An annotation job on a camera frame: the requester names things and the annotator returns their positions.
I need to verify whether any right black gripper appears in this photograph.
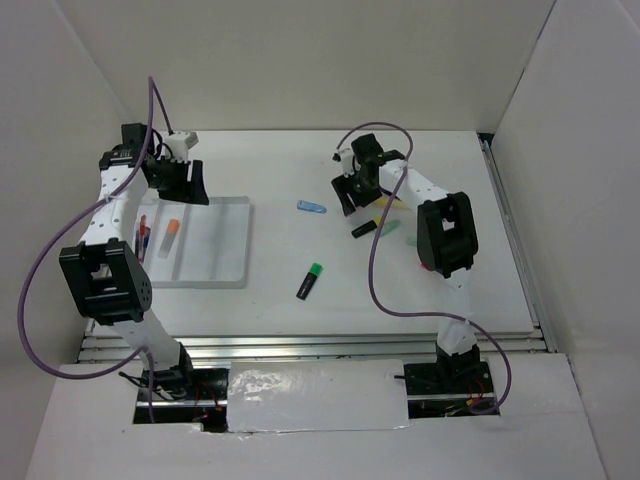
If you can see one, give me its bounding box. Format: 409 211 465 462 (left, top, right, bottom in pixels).
331 166 383 217

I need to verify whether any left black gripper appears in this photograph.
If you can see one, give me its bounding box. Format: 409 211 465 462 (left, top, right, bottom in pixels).
149 156 210 205

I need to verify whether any orange cap clear highlighter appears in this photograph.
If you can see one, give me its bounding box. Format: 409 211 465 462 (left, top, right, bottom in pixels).
158 218 180 259

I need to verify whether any red gel pen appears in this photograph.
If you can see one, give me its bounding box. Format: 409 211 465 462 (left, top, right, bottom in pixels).
135 215 147 263

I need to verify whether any blue ballpoint pen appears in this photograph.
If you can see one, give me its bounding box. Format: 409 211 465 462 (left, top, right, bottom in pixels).
139 226 151 263

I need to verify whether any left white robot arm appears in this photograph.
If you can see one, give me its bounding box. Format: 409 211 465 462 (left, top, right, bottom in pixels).
59 123 209 399

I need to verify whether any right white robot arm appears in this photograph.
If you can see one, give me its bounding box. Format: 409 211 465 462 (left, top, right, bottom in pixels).
331 133 480 392

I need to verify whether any yellow pastel highlighter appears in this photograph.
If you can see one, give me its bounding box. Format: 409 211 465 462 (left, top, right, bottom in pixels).
374 197 410 210

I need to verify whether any yellow cap black highlighter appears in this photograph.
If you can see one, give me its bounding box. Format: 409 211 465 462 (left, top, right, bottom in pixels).
351 220 378 239

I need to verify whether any small mint green highlighter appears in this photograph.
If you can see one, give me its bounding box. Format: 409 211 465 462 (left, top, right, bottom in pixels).
379 219 401 237

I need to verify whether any white compartment tray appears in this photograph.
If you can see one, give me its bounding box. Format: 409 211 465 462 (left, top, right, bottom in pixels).
138 196 252 289

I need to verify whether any green cap black highlighter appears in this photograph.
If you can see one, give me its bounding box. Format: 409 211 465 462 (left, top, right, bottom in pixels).
296 263 323 300

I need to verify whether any white foil cover sheet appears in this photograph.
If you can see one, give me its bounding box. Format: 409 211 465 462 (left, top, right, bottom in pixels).
227 359 410 433

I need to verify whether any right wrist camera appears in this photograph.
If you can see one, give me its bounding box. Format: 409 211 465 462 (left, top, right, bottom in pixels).
332 148 356 177

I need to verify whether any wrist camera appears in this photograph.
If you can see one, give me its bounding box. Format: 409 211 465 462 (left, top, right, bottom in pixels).
164 131 199 163
332 148 356 177

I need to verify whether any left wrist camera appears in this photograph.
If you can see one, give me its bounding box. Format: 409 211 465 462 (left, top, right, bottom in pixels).
164 131 199 163

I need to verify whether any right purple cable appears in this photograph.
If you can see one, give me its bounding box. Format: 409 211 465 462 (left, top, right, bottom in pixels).
336 122 512 416

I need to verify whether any aluminium frame rail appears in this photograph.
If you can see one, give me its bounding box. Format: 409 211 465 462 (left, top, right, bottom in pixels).
74 130 561 416

